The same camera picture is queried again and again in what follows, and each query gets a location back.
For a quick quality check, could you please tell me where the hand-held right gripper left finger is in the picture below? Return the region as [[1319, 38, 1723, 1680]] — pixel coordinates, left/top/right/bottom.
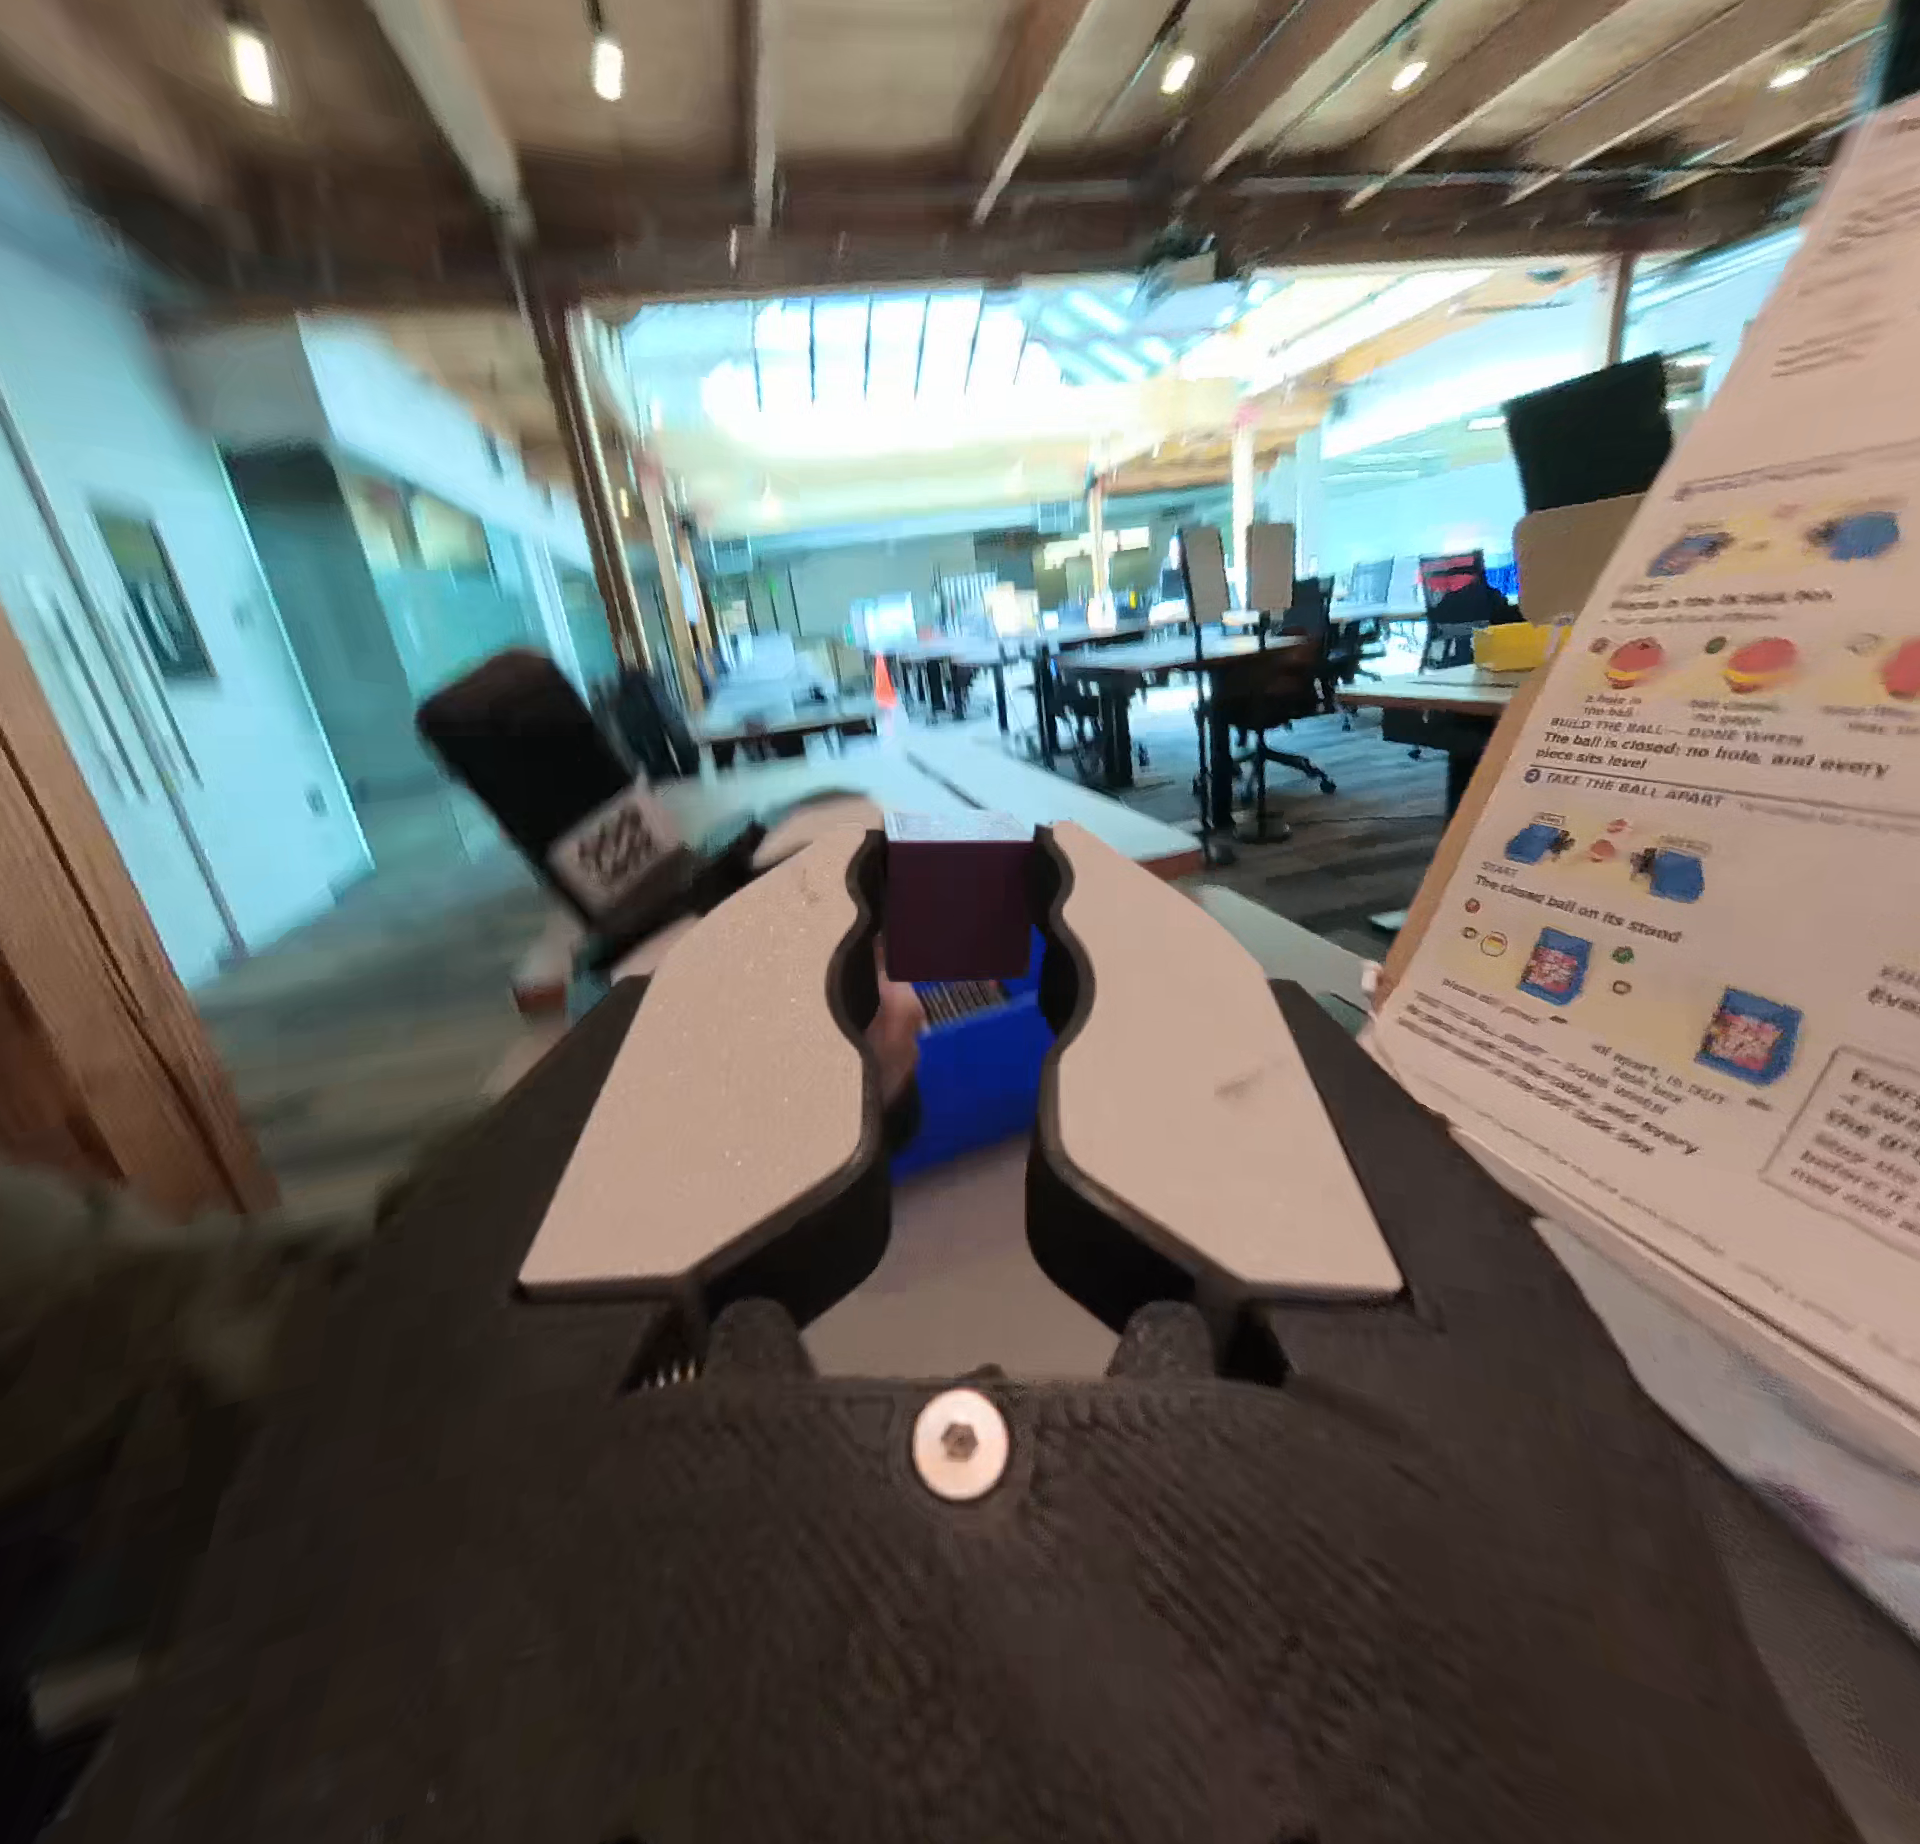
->
[[514, 820, 897, 1306]]

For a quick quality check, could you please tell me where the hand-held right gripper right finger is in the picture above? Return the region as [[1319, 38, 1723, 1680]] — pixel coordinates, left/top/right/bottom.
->
[[1025, 818, 1408, 1306]]

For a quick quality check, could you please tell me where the blue plastic bin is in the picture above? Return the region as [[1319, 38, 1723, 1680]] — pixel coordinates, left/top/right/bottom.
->
[[891, 926, 1055, 1182]]

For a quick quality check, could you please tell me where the purple cube block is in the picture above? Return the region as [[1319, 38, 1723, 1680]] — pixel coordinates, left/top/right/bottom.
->
[[881, 810, 1039, 986]]

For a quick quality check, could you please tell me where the black office chair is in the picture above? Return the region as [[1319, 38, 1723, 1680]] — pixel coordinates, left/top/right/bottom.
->
[[1221, 575, 1341, 799]]

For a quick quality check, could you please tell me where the wooden office desk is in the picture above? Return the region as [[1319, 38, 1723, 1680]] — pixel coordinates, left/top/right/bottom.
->
[[1049, 630, 1309, 833]]

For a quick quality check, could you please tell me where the printed instruction sheet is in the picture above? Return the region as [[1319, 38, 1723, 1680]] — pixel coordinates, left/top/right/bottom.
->
[[1370, 93, 1920, 1412]]

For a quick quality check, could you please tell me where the black panel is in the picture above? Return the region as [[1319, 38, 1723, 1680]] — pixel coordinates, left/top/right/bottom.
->
[[1503, 353, 1674, 517]]

